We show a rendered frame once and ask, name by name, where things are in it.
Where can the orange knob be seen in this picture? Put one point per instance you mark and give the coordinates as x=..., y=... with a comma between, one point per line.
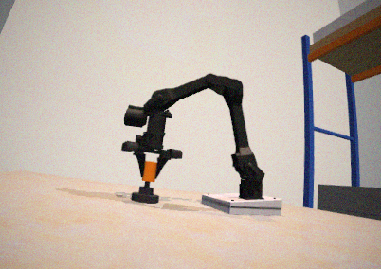
x=149, y=173

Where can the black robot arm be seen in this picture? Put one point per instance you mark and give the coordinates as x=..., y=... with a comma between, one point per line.
x=244, y=160

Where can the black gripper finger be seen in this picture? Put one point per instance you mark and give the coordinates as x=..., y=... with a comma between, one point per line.
x=141, y=161
x=161, y=161

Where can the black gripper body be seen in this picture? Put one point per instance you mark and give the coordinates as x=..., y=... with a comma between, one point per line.
x=153, y=141

